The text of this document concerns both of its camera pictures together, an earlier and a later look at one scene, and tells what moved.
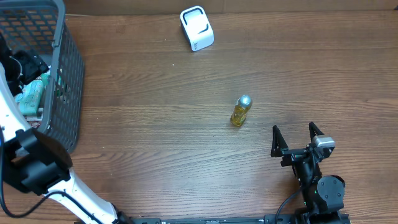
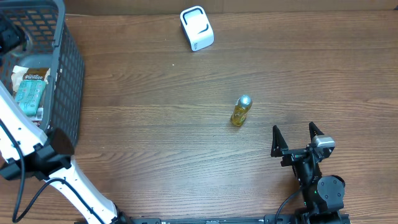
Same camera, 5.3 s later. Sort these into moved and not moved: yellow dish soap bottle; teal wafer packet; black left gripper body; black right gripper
Moved: black left gripper body
Not moved: yellow dish soap bottle; teal wafer packet; black right gripper
